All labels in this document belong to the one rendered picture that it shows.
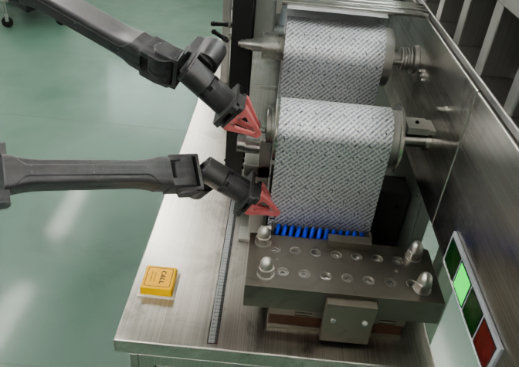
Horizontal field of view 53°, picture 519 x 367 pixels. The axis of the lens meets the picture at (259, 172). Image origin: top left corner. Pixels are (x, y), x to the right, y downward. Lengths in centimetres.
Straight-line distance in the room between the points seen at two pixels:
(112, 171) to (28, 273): 167
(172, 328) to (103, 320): 124
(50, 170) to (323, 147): 53
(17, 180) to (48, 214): 200
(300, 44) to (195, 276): 59
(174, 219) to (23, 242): 150
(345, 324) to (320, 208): 26
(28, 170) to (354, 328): 69
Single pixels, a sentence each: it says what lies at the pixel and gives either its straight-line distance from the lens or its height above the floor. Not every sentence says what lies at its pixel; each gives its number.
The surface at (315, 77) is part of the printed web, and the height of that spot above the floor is 130.
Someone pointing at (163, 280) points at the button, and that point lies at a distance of 120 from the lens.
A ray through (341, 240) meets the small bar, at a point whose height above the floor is 105.
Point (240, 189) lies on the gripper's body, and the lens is 111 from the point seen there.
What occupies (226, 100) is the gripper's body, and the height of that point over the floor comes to 132.
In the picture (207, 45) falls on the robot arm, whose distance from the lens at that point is 109.
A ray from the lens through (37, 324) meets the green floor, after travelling 241.
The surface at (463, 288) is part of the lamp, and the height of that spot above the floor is 119.
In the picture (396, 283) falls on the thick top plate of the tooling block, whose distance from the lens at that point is 112.
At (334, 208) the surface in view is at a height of 109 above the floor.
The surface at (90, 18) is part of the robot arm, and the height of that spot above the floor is 144.
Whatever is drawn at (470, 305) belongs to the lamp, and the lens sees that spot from 90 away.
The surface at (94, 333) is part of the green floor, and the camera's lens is 233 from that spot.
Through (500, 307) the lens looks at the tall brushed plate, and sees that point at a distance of 83.
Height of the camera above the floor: 179
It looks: 34 degrees down
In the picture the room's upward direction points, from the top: 5 degrees clockwise
